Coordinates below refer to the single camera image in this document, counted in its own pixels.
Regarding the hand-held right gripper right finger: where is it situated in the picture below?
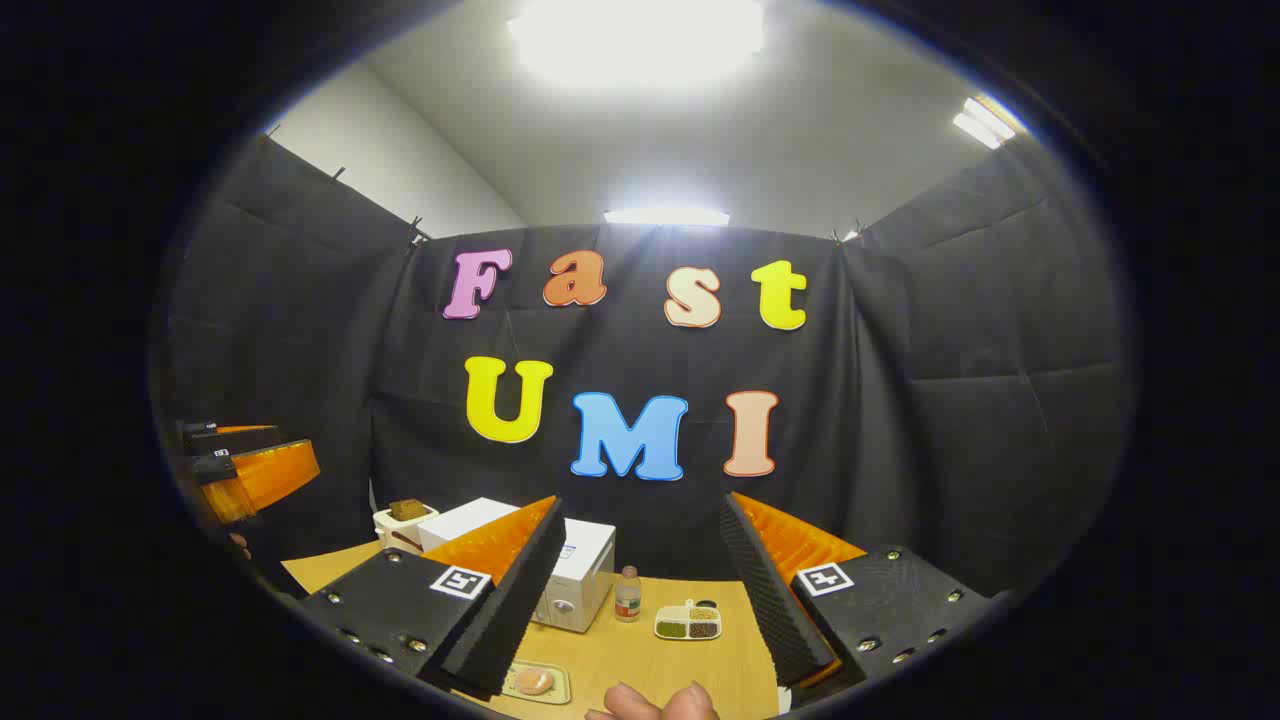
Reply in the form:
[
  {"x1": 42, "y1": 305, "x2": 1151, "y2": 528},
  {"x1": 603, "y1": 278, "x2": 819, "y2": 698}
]
[{"x1": 720, "y1": 490, "x2": 1001, "y2": 693}]

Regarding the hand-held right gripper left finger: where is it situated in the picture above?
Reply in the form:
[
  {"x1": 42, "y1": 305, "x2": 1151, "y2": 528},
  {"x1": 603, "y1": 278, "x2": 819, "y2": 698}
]
[{"x1": 300, "y1": 495, "x2": 568, "y2": 701}]

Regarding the white microwave oven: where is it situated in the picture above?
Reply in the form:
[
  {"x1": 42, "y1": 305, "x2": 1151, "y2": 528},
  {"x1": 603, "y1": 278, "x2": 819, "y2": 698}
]
[{"x1": 418, "y1": 497, "x2": 616, "y2": 634}]

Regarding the white divided dish with grains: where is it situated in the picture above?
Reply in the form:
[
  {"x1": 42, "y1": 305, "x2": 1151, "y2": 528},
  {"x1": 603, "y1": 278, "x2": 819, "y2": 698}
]
[{"x1": 654, "y1": 598, "x2": 723, "y2": 641}]

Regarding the cream rectangular plate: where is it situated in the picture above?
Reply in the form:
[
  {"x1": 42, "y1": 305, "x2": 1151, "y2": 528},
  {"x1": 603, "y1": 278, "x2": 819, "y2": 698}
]
[{"x1": 500, "y1": 660, "x2": 572, "y2": 706}]

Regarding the white toaster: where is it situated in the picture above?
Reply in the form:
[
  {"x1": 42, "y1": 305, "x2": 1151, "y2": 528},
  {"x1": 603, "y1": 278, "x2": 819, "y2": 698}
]
[{"x1": 373, "y1": 503, "x2": 441, "y2": 557}]

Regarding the black backdrop cloth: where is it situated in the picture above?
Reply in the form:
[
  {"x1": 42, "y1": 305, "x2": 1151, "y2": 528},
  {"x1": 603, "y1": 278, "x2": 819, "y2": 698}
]
[{"x1": 160, "y1": 135, "x2": 1136, "y2": 606}]

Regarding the long ceiling light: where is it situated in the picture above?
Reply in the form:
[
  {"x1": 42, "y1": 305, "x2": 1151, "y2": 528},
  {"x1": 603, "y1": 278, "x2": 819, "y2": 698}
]
[{"x1": 603, "y1": 207, "x2": 731, "y2": 228}]

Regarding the double-tube ceiling light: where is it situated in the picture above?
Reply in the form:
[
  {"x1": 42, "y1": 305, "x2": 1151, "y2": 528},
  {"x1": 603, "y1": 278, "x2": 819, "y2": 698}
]
[{"x1": 952, "y1": 95, "x2": 1027, "y2": 151}]

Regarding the large ceiling light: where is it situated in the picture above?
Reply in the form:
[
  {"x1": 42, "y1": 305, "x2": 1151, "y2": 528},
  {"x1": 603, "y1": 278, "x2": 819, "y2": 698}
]
[{"x1": 505, "y1": 0, "x2": 766, "y2": 89}]

